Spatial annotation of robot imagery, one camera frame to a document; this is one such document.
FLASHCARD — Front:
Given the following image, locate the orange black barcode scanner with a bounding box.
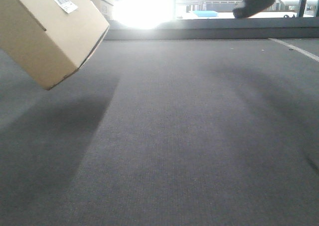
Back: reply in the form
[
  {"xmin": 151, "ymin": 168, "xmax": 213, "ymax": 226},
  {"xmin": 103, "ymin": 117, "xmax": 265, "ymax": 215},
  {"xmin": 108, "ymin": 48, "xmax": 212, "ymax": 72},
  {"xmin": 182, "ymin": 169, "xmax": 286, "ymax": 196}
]
[{"xmin": 232, "ymin": 0, "xmax": 276, "ymax": 18}]

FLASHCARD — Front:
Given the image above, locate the small labelled cardboard package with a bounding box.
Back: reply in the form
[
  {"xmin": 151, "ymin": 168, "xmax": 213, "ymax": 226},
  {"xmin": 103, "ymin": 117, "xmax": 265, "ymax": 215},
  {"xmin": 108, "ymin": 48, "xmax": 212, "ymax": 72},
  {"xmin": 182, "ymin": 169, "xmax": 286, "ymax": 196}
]
[{"xmin": 0, "ymin": 0, "xmax": 110, "ymax": 90}]

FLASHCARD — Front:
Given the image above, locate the blue plastic tray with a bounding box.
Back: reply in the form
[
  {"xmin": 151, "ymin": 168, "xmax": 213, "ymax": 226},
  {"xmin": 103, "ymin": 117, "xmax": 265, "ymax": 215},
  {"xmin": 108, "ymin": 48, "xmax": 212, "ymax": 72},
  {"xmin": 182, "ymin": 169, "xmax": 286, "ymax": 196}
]
[{"xmin": 193, "ymin": 10, "xmax": 218, "ymax": 17}]

